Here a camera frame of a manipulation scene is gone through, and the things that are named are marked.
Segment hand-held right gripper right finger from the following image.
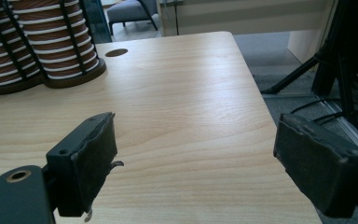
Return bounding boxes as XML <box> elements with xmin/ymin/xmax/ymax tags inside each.
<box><xmin>272</xmin><ymin>112</ymin><xmax>358</xmax><ymax>219</ymax></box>

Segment aluminium floor rail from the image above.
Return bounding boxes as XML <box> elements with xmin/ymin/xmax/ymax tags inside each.
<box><xmin>318</xmin><ymin>98</ymin><xmax>358</xmax><ymax>158</ymax></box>

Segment black floor cable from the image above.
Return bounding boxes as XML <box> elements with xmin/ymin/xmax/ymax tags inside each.
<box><xmin>290</xmin><ymin>97</ymin><xmax>344</xmax><ymax>123</ymax></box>

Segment grey upholstered chair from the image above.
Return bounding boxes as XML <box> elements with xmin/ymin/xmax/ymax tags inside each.
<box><xmin>106</xmin><ymin>0</ymin><xmax>159</xmax><ymax>36</ymax></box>

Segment thin black hanging cable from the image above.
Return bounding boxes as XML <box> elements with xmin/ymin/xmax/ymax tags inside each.
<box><xmin>173</xmin><ymin>0</ymin><xmax>181</xmax><ymax>36</ymax></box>

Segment dark round cable grommet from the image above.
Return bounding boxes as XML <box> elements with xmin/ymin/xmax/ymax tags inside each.
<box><xmin>104</xmin><ymin>48</ymin><xmax>129</xmax><ymax>58</ymax></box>

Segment black tripod stand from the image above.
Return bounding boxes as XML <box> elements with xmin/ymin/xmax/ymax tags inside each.
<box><xmin>260</xmin><ymin>0</ymin><xmax>358</xmax><ymax>132</ymax></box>

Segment black wire cup holder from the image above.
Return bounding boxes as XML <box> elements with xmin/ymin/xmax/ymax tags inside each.
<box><xmin>0</xmin><ymin>0</ymin><xmax>107</xmax><ymax>96</ymax></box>

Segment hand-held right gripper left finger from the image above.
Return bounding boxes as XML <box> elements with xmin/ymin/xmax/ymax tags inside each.
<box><xmin>46</xmin><ymin>111</ymin><xmax>125</xmax><ymax>223</ymax></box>

